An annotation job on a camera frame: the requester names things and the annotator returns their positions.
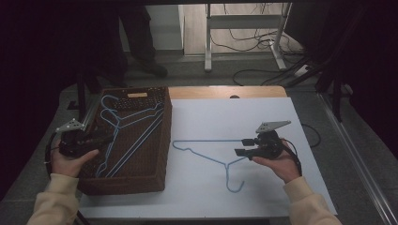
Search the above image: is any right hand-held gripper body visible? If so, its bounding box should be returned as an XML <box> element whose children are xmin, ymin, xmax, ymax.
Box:
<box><xmin>255</xmin><ymin>120</ymin><xmax>292</xmax><ymax>159</ymax></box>

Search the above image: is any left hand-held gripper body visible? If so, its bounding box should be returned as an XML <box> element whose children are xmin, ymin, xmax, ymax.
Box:
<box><xmin>55</xmin><ymin>118</ymin><xmax>95</xmax><ymax>158</ymax></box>

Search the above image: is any brown woven basket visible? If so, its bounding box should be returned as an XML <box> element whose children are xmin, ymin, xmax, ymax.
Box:
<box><xmin>76</xmin><ymin>86</ymin><xmax>173</xmax><ymax>196</ymax></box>

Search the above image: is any person's left hand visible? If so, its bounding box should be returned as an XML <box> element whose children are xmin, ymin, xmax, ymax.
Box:
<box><xmin>50</xmin><ymin>140</ymin><xmax>100</xmax><ymax>178</ymax></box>

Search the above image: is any person's right hand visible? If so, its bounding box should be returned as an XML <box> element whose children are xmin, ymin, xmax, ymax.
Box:
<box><xmin>252</xmin><ymin>140</ymin><xmax>303</xmax><ymax>185</ymax></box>

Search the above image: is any black metal stand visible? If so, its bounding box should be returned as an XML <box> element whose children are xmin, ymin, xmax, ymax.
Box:
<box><xmin>66</xmin><ymin>65</ymin><xmax>130</xmax><ymax>124</ymax></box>
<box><xmin>283</xmin><ymin>3</ymin><xmax>370</xmax><ymax>123</ymax></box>

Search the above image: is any wooden table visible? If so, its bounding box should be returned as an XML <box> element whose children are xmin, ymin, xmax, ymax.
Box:
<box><xmin>168</xmin><ymin>85</ymin><xmax>288</xmax><ymax>100</ymax></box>

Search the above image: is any white power strip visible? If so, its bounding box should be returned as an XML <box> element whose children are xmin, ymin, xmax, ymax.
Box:
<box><xmin>294</xmin><ymin>64</ymin><xmax>314</xmax><ymax>78</ymax></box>

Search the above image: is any white cabinet panel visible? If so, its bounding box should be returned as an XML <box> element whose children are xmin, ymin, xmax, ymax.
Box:
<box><xmin>118</xmin><ymin>4</ymin><xmax>186</xmax><ymax>53</ymax></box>

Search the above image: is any aluminium frame rail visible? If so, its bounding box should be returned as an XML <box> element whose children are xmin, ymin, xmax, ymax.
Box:
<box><xmin>29</xmin><ymin>93</ymin><xmax>106</xmax><ymax>225</ymax></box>
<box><xmin>317</xmin><ymin>92</ymin><xmax>398</xmax><ymax>225</ymax></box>

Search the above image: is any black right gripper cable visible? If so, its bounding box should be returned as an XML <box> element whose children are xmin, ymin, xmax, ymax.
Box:
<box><xmin>282</xmin><ymin>138</ymin><xmax>303</xmax><ymax>176</ymax></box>

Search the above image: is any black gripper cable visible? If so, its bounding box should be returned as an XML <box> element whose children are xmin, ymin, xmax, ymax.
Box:
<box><xmin>44</xmin><ymin>132</ymin><xmax>61</xmax><ymax>180</ymax></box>
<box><xmin>282</xmin><ymin>138</ymin><xmax>303</xmax><ymax>176</ymax></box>

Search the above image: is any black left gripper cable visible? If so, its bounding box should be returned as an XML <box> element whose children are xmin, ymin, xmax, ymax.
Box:
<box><xmin>44</xmin><ymin>132</ymin><xmax>61</xmax><ymax>180</ymax></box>

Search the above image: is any thin black cable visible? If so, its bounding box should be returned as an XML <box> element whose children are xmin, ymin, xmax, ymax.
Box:
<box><xmin>300</xmin><ymin>123</ymin><xmax>322</xmax><ymax>149</ymax></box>

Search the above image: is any black floor cable loop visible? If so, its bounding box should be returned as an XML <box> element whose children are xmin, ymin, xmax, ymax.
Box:
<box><xmin>232</xmin><ymin>67</ymin><xmax>303</xmax><ymax>87</ymax></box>

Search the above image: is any tangle of black floor cables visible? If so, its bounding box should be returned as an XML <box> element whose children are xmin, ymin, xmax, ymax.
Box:
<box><xmin>209</xmin><ymin>3</ymin><xmax>306</xmax><ymax>55</ymax></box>

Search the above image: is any white metal desk frame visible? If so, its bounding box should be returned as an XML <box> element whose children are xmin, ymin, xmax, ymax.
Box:
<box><xmin>204</xmin><ymin>3</ymin><xmax>293</xmax><ymax>73</ymax></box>

